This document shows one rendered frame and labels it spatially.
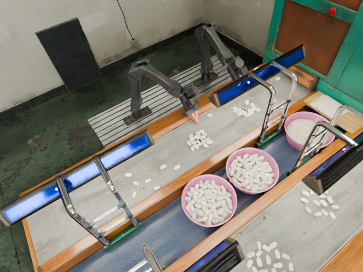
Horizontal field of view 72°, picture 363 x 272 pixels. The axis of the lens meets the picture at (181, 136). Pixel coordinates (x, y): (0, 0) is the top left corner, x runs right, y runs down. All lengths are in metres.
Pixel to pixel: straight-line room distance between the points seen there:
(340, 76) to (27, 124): 2.91
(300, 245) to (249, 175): 0.39
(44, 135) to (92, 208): 1.71
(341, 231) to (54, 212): 1.35
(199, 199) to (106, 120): 0.89
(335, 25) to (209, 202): 1.15
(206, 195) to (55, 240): 0.74
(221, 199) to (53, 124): 2.19
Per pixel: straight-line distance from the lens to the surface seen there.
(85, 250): 1.29
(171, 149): 1.43
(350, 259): 1.30
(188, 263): 1.16
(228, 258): 0.83
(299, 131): 1.60
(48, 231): 1.42
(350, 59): 1.67
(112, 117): 1.80
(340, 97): 1.78
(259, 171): 1.39
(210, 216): 1.23
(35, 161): 2.78
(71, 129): 2.86
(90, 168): 1.05
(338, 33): 1.66
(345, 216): 1.39
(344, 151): 1.11
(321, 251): 1.29
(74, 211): 0.96
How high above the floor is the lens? 1.90
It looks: 51 degrees down
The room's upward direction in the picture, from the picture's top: 7 degrees counter-clockwise
